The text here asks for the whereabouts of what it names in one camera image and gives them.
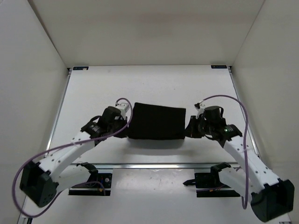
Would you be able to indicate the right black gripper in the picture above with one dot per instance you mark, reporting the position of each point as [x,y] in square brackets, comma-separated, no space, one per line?
[190,131]

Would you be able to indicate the blue label left corner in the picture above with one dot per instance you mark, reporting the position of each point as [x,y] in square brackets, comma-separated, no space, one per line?
[80,68]

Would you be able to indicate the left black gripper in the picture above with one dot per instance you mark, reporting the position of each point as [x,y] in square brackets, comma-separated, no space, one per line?
[122,133]

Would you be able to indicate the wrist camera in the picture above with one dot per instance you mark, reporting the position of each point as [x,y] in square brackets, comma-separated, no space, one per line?
[123,107]
[200,107]

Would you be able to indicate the aluminium rail front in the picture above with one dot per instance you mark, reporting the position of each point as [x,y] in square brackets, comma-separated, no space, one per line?
[153,165]

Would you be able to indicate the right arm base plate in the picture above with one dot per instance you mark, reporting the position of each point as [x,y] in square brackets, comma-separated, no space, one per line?
[208,187]

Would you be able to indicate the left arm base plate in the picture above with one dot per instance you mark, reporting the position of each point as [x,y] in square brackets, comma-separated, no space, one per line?
[96,186]

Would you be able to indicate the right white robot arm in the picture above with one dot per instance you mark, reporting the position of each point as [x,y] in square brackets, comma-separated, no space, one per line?
[268,195]

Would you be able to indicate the black skirt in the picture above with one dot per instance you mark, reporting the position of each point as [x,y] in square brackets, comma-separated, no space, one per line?
[155,122]

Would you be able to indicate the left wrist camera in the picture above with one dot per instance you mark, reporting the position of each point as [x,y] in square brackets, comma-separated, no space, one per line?
[123,107]

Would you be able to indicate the blue label right corner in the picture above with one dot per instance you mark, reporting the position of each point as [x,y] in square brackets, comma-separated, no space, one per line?
[218,66]

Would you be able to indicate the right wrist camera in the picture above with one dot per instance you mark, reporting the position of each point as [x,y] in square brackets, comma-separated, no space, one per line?
[200,107]

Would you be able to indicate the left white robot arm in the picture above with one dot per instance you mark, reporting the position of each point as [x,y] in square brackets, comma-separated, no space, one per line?
[41,181]

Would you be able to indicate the blue label corner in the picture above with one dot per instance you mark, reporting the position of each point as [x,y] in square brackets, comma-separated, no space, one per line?
[218,66]
[80,68]

